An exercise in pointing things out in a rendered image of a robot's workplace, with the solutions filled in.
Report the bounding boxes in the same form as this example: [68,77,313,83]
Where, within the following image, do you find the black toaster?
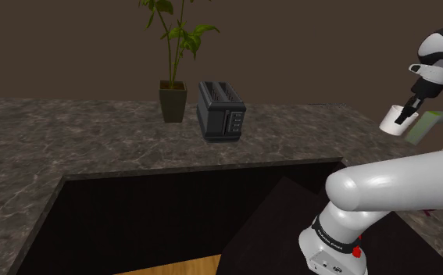
[196,80,248,143]

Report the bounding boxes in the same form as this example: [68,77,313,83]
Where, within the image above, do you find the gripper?
[394,77,443,126]

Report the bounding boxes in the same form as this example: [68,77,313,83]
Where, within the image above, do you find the green potted plant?
[138,0,221,124]

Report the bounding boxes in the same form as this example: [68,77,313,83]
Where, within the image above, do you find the white cup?
[379,104,420,137]

